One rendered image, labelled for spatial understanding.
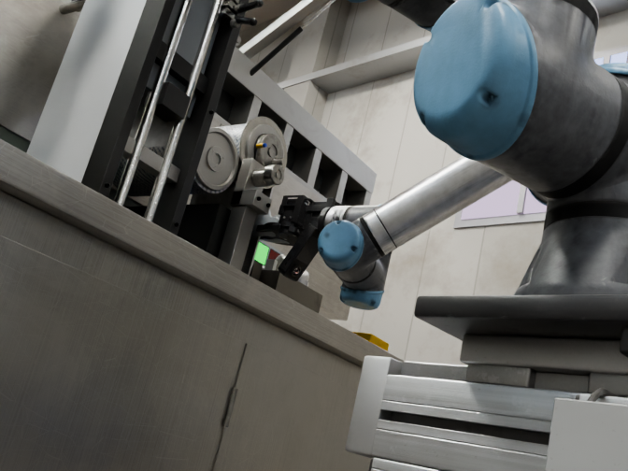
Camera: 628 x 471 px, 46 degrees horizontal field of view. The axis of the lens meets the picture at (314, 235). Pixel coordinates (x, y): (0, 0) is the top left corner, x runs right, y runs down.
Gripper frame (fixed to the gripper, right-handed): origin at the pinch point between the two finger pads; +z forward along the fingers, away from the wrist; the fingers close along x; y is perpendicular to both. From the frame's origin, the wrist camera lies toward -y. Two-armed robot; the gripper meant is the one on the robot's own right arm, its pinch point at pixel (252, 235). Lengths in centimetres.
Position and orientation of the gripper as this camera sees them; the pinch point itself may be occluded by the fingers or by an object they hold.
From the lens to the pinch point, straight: 154.3
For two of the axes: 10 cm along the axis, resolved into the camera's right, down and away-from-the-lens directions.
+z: -8.0, 0.0, 6.0
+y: 2.3, -9.3, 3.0
